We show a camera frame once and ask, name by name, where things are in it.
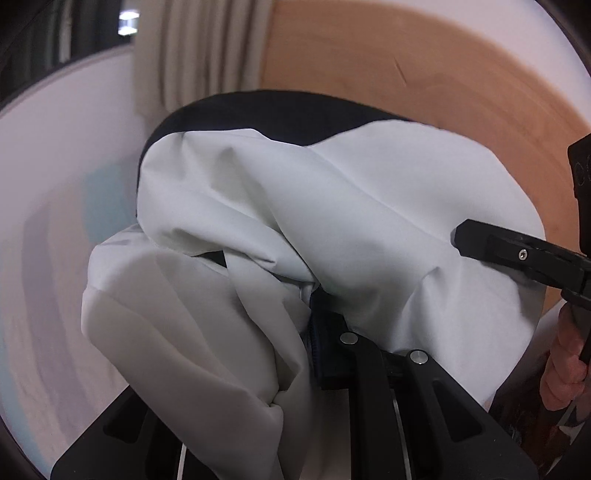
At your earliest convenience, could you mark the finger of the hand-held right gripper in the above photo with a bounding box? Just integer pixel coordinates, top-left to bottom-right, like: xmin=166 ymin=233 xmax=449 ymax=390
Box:
xmin=454 ymin=219 xmax=591 ymax=301

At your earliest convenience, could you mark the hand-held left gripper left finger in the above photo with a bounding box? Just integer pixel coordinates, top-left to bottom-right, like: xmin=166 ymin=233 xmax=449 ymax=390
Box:
xmin=50 ymin=385 xmax=199 ymax=480

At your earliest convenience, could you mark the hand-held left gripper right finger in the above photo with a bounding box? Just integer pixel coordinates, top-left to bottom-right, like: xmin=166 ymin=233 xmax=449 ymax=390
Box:
xmin=307 ymin=314 xmax=539 ymax=480

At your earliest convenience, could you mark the white and black hooded jacket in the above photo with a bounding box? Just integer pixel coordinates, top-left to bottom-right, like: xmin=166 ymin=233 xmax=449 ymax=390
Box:
xmin=81 ymin=90 xmax=548 ymax=480

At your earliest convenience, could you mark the person's right hand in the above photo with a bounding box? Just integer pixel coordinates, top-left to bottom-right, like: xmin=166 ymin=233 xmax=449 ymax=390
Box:
xmin=540 ymin=302 xmax=591 ymax=411

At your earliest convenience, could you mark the colourful cloth pile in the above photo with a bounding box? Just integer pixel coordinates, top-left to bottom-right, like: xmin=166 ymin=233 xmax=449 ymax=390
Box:
xmin=492 ymin=392 xmax=591 ymax=480

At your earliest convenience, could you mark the wooden headboard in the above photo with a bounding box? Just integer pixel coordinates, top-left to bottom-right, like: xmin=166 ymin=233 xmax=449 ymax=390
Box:
xmin=261 ymin=0 xmax=585 ymax=315

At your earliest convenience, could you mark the dark framed window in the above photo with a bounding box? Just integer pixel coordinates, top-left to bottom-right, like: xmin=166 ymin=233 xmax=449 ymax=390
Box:
xmin=0 ymin=0 xmax=139 ymax=79

